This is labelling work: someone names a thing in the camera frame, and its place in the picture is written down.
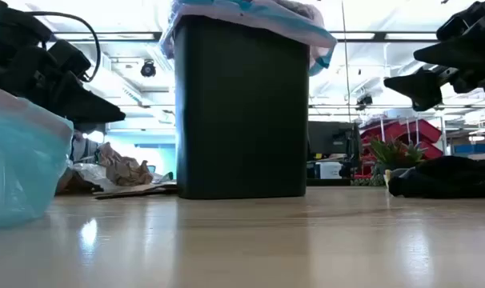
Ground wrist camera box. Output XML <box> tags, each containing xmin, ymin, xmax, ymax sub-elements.
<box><xmin>48</xmin><ymin>39</ymin><xmax>92</xmax><ymax>79</ymax></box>
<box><xmin>436</xmin><ymin>0</ymin><xmax>485</xmax><ymax>41</ymax></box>

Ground black computer monitor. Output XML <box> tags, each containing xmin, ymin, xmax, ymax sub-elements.
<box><xmin>308</xmin><ymin>121</ymin><xmax>362</xmax><ymax>161</ymax></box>

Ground black ceiling camera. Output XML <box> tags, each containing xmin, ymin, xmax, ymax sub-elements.
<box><xmin>140</xmin><ymin>59</ymin><xmax>157</xmax><ymax>78</ymax></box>
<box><xmin>356</xmin><ymin>94</ymin><xmax>374</xmax><ymax>111</ymax></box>

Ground small potted succulent plant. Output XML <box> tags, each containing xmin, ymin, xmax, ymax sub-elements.
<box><xmin>366</xmin><ymin>138</ymin><xmax>427</xmax><ymax>187</ymax></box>

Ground light blue trash bag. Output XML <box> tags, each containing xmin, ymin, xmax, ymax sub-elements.
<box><xmin>0</xmin><ymin>83</ymin><xmax>74</xmax><ymax>231</ymax></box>

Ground dark plastic trash bin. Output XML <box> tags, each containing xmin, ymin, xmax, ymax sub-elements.
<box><xmin>173</xmin><ymin>15</ymin><xmax>311</xmax><ymax>200</ymax></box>

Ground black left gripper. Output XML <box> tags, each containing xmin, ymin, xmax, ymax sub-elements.
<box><xmin>0</xmin><ymin>39</ymin><xmax>126</xmax><ymax>124</ymax></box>

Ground white paper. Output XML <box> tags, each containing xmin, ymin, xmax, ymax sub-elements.
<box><xmin>72</xmin><ymin>162</ymin><xmax>119</xmax><ymax>191</ymax></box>

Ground pink trash bag blue drawstring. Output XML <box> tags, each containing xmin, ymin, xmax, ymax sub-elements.
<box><xmin>160</xmin><ymin>0</ymin><xmax>338</xmax><ymax>77</ymax></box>

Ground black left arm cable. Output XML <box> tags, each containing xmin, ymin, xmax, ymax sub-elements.
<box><xmin>26</xmin><ymin>10</ymin><xmax>102</xmax><ymax>83</ymax></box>

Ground blue storage bins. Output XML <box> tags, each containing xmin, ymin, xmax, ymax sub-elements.
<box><xmin>453</xmin><ymin>142</ymin><xmax>485</xmax><ymax>155</ymax></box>

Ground white box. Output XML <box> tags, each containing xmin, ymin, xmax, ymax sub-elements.
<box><xmin>318</xmin><ymin>161</ymin><xmax>343</xmax><ymax>180</ymax></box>

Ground overhead light bar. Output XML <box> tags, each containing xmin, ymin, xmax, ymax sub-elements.
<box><xmin>52</xmin><ymin>30</ymin><xmax>439</xmax><ymax>43</ymax></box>

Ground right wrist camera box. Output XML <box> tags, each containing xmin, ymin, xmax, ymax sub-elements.
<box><xmin>436</xmin><ymin>0</ymin><xmax>485</xmax><ymax>41</ymax></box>

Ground brown paper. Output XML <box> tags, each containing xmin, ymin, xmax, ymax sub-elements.
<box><xmin>98</xmin><ymin>142</ymin><xmax>154</xmax><ymax>187</ymax></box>

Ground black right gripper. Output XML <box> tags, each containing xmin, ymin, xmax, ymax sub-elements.
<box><xmin>383</xmin><ymin>34</ymin><xmax>485</xmax><ymax>112</ymax></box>

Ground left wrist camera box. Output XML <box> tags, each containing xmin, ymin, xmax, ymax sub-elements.
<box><xmin>48</xmin><ymin>39</ymin><xmax>92</xmax><ymax>79</ymax></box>

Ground black work glove grey cuff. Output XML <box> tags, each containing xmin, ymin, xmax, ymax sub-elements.
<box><xmin>387</xmin><ymin>167</ymin><xmax>485</xmax><ymax>199</ymax></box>
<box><xmin>416</xmin><ymin>154</ymin><xmax>485</xmax><ymax>181</ymax></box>

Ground brown cardboard piece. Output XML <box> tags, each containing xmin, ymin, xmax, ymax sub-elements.
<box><xmin>93</xmin><ymin>182</ymin><xmax>178</xmax><ymax>200</ymax></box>

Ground thin hanging cable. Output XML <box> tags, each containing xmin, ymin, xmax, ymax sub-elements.
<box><xmin>340</xmin><ymin>0</ymin><xmax>351</xmax><ymax>121</ymax></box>

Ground person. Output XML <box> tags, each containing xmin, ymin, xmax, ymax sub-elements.
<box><xmin>70</xmin><ymin>130</ymin><xmax>102</xmax><ymax>165</ymax></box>

